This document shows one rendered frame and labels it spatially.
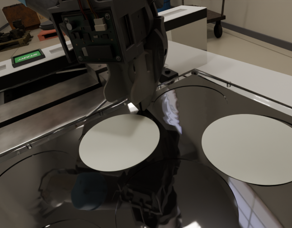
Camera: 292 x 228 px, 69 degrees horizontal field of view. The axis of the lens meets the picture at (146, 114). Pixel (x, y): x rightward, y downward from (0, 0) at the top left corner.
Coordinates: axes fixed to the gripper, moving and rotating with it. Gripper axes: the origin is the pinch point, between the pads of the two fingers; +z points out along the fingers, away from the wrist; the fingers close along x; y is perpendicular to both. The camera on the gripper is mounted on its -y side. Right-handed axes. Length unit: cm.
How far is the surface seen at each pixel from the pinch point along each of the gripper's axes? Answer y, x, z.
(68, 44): -10.4, -20.9, -4.7
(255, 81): -24.0, 14.4, 9.3
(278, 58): -229, 37, 92
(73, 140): 8.8, -6.2, 1.3
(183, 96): -3.7, 4.7, 1.4
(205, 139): 4.9, 9.8, 1.2
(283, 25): -265, 39, 68
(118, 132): 6.1, -0.9, 1.2
